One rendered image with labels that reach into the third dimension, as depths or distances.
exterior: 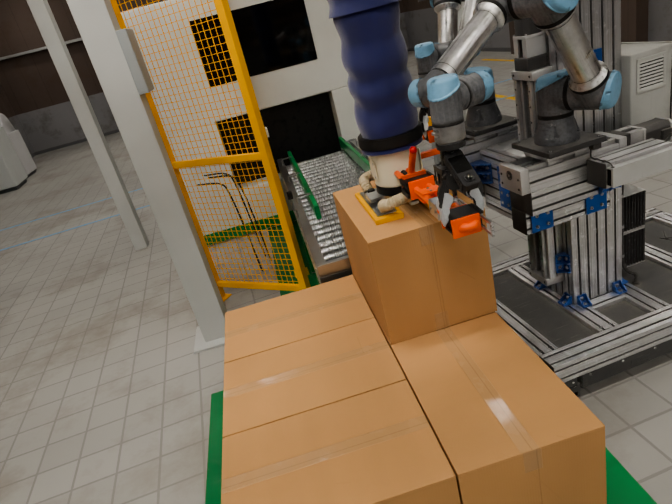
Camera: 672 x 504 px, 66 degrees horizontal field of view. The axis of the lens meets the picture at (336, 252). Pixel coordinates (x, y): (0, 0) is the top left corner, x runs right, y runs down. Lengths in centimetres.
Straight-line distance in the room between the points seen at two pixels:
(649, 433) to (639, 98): 124
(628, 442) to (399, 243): 113
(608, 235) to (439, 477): 144
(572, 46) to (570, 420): 103
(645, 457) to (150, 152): 254
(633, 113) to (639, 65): 17
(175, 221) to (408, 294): 161
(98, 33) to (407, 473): 235
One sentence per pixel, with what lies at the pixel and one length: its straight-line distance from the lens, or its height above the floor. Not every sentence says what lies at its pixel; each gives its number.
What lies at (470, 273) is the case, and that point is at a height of 73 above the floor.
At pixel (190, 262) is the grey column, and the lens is 308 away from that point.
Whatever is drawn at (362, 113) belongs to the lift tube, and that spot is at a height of 129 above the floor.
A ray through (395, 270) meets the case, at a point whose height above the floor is 82.
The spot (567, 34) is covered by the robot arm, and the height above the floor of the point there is 141.
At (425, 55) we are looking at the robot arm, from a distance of 215.
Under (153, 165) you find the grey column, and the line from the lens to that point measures 292.
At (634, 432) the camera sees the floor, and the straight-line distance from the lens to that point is 230.
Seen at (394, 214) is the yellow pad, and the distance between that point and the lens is 178.
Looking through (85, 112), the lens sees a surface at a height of 133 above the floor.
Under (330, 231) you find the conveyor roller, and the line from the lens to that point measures 294.
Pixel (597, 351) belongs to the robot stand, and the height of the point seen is 22.
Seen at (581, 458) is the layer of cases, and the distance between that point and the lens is 157.
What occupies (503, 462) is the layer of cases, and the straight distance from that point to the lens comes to 145.
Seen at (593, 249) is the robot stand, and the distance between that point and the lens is 247.
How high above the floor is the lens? 162
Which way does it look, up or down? 24 degrees down
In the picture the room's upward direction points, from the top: 15 degrees counter-clockwise
